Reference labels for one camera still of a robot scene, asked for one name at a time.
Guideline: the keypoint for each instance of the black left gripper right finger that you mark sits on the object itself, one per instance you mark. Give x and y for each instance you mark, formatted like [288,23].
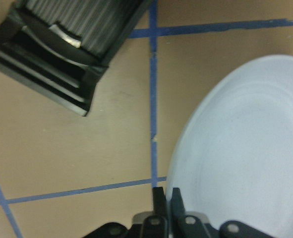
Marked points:
[177,205]

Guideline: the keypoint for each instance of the black dish rack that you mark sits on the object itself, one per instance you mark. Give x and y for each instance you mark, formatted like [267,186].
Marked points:
[62,48]

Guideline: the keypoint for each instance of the light blue plate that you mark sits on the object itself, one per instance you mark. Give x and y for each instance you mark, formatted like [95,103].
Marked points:
[234,158]

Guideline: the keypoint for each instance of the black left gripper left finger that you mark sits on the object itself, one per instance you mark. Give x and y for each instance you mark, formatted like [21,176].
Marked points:
[159,202]

